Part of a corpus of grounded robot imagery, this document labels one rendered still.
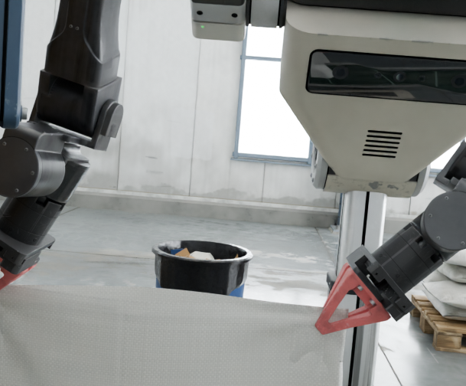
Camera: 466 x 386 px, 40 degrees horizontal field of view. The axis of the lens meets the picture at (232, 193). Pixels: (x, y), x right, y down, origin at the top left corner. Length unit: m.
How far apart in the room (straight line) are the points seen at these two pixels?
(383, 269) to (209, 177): 8.09
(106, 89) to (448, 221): 0.37
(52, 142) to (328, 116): 0.59
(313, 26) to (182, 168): 7.78
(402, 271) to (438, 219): 0.09
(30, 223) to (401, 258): 0.40
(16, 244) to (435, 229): 0.42
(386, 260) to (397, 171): 0.52
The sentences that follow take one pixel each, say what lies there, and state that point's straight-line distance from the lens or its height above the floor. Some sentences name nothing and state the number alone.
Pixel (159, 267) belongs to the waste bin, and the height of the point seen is 0.57.
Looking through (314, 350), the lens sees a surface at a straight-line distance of 0.75.
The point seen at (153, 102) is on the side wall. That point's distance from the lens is 8.82.
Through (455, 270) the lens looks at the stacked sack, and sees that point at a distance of 4.18.
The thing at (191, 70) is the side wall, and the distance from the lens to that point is 8.77.
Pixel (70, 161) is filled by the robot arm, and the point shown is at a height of 1.18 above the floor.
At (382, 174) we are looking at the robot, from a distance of 1.21.
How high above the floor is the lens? 1.22
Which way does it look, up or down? 6 degrees down
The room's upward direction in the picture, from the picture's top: 5 degrees clockwise
